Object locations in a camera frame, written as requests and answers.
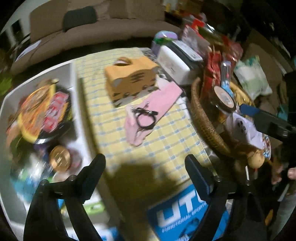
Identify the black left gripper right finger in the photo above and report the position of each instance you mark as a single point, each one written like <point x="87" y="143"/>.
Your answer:
<point x="215" y="192"/>

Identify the white paper on sofa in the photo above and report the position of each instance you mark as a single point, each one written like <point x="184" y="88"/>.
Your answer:
<point x="28" y="49"/>

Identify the green white tissue pack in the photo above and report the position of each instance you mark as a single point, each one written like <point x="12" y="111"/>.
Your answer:
<point x="252" y="78"/>

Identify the UFO instant noodle bowl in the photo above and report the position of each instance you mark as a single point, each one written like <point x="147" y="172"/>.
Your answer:
<point x="46" y="114"/>

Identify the woven wicker basket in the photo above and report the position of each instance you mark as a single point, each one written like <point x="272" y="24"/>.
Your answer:
<point x="203" y="124"/>

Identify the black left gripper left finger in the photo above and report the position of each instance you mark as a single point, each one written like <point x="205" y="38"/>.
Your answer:
<point x="44" y="220"/>

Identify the gold round tin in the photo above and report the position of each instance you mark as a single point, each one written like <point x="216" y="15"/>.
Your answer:
<point x="60" y="159"/>

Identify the purple container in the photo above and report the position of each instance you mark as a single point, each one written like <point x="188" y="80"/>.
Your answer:
<point x="161" y="38"/>

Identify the black cushion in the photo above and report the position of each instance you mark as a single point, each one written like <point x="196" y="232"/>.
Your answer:
<point x="79" y="17"/>

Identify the pink cloth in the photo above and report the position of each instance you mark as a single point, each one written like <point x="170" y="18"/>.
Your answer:
<point x="150" y="108"/>

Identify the orange tiger tissue box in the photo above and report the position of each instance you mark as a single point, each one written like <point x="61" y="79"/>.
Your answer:
<point x="129" y="79"/>

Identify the white floral box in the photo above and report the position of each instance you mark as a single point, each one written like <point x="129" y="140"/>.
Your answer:
<point x="175" y="67"/>

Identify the blue UTO box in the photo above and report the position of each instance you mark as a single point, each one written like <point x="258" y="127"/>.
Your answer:
<point x="177" y="217"/>

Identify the red snack bag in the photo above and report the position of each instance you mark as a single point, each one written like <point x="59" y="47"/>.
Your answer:
<point x="212" y="72"/>

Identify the white storage bin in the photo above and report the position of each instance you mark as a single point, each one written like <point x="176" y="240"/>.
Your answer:
<point x="23" y="164"/>

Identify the person right hand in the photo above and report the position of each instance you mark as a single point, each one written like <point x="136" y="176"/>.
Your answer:
<point x="292" y="173"/>

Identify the brown sofa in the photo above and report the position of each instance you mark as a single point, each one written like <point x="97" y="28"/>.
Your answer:
<point x="116" y="20"/>

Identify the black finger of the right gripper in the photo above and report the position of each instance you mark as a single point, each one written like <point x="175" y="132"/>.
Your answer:
<point x="267" y="123"/>

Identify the yellow checkered tablecloth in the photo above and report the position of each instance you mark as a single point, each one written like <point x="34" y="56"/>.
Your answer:
<point x="161" y="155"/>

